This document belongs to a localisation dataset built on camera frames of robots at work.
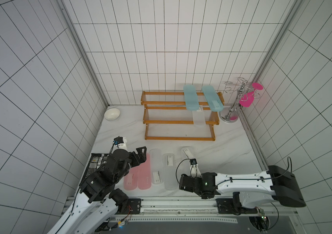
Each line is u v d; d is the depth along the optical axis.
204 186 0.53
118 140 0.61
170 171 0.86
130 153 0.59
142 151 0.62
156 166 0.87
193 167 0.70
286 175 0.45
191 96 0.85
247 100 1.05
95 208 0.45
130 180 0.81
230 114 1.11
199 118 0.91
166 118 1.01
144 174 0.83
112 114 1.10
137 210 0.72
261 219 0.70
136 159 0.59
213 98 0.82
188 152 0.86
